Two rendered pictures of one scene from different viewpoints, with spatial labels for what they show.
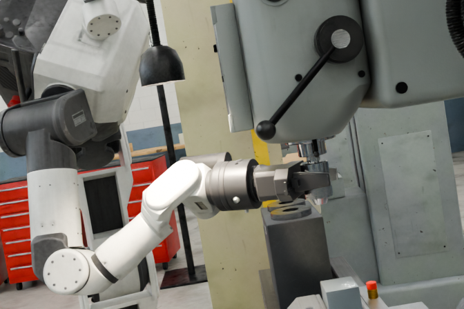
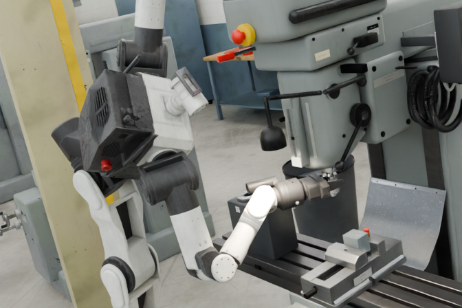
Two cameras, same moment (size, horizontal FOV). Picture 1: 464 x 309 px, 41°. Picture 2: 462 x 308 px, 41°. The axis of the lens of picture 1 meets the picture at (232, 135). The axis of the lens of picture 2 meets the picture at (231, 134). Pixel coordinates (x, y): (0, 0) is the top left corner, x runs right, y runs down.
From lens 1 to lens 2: 1.30 m
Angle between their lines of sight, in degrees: 37
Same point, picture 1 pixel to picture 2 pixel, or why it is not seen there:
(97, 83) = (190, 145)
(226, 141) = not seen: hidden behind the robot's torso
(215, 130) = not seen: hidden behind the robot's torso
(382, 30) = (375, 107)
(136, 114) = not seen: outside the picture
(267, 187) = (315, 192)
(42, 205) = (196, 232)
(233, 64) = (300, 130)
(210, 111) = (51, 122)
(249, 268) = (95, 245)
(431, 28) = (390, 104)
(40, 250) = (205, 260)
